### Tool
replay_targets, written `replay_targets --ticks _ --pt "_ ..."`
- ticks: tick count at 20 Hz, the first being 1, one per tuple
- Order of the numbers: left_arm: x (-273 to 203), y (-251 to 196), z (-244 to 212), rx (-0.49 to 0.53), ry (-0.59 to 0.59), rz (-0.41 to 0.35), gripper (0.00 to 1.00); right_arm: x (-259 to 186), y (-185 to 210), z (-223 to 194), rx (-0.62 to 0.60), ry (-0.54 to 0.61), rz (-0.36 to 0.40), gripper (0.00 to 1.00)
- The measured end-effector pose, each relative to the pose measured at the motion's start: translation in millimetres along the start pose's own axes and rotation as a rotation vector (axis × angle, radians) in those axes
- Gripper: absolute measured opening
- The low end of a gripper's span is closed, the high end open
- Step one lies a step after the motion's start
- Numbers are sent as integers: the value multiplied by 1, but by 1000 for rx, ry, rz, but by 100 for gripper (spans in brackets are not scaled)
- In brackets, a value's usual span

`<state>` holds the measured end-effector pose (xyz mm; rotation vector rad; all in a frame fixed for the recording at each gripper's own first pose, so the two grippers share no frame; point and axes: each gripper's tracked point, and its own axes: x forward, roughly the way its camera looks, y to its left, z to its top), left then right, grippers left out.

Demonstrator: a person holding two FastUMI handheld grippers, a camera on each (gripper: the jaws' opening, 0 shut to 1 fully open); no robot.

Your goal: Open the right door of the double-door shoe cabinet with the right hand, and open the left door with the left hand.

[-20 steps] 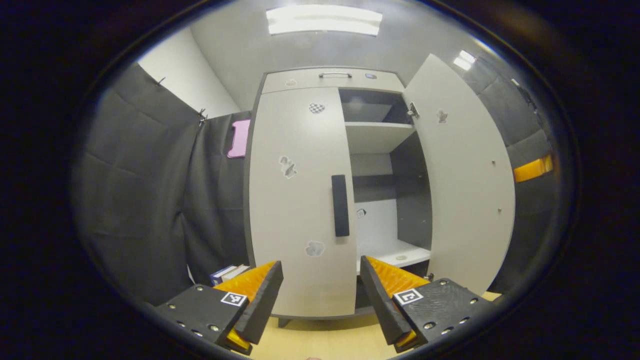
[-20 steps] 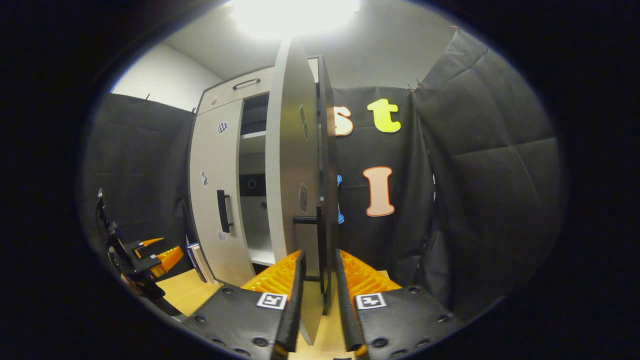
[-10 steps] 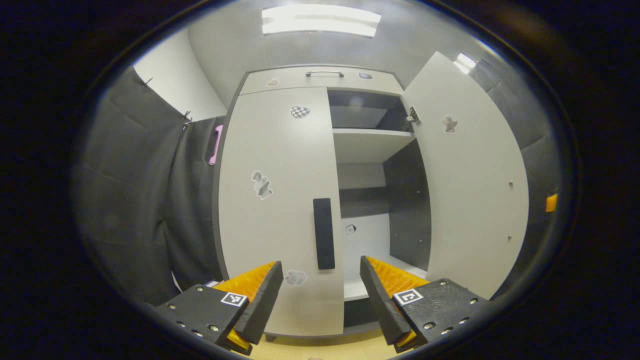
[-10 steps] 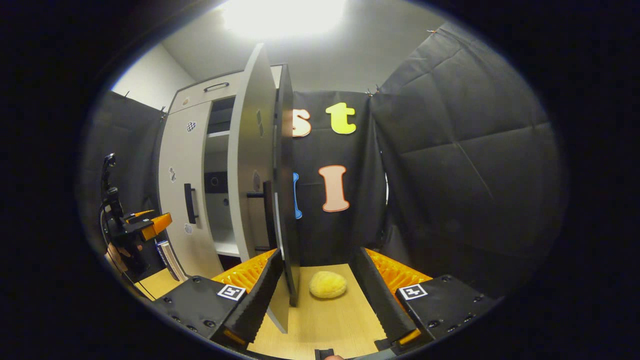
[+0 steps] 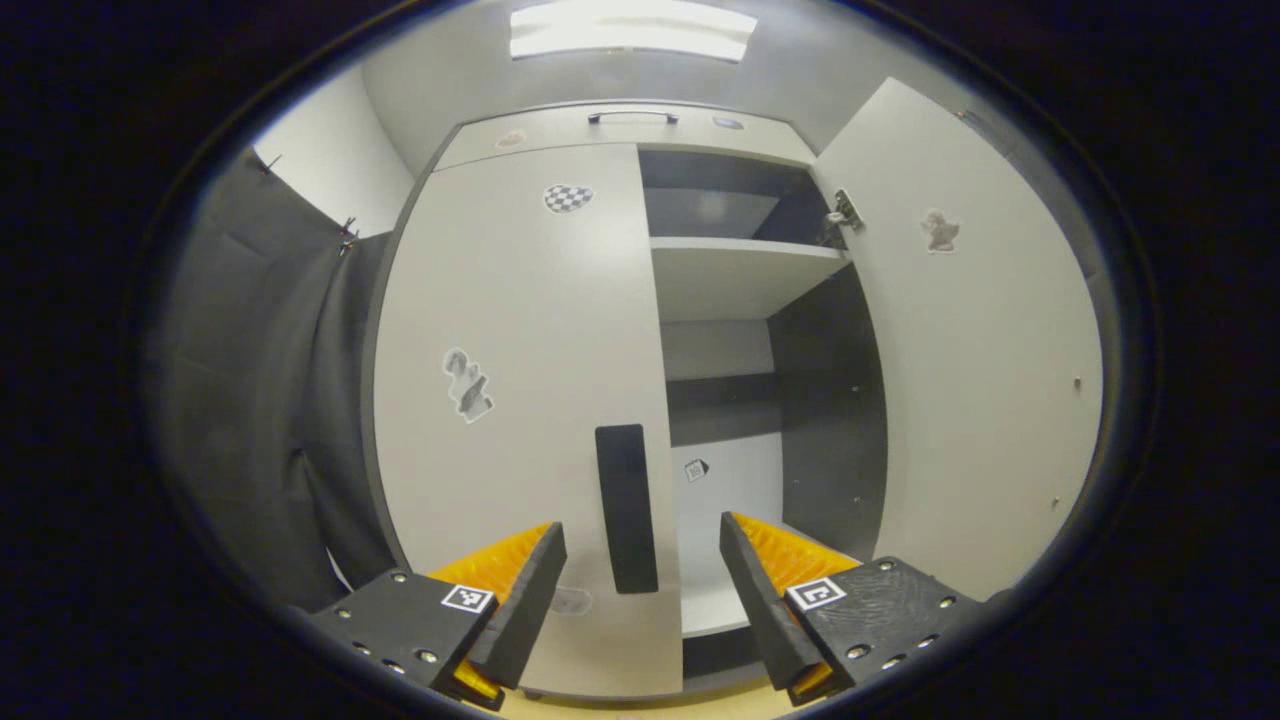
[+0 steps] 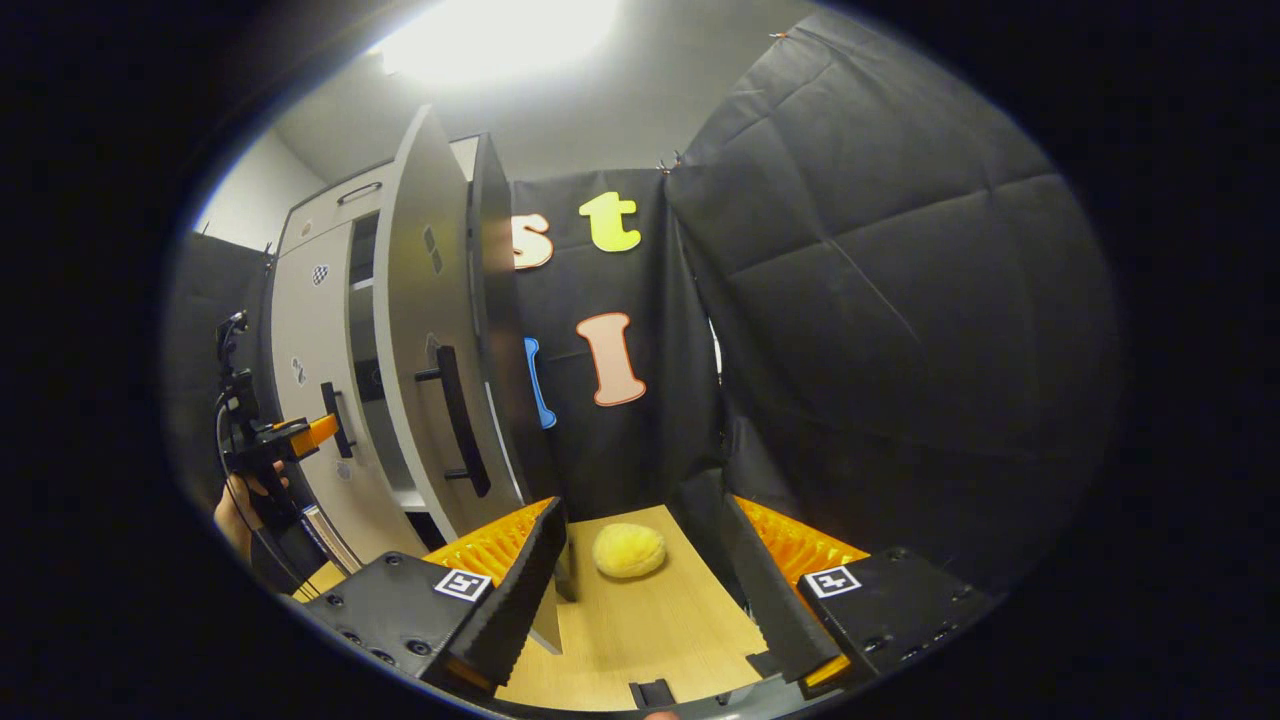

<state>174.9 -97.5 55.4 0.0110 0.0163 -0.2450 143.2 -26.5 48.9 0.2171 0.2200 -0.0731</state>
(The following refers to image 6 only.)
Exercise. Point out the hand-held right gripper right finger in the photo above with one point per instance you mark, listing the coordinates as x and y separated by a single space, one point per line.
770 600

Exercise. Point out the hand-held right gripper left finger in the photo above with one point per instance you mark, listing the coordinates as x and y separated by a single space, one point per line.
525 590

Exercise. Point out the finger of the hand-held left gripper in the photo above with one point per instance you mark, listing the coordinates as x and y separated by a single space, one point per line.
318 432

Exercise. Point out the cabinet door with checkered sticker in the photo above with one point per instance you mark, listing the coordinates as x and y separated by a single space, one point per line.
300 310

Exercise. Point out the cabinet door with square stickers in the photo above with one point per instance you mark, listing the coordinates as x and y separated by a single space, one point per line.
410 300

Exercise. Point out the grey double-door shoe cabinet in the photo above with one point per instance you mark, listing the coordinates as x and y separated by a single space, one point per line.
340 215

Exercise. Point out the black backdrop cloth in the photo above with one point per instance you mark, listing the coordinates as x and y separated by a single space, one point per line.
880 300

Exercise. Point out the large ceiling light panel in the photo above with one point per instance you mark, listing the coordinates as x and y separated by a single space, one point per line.
495 35

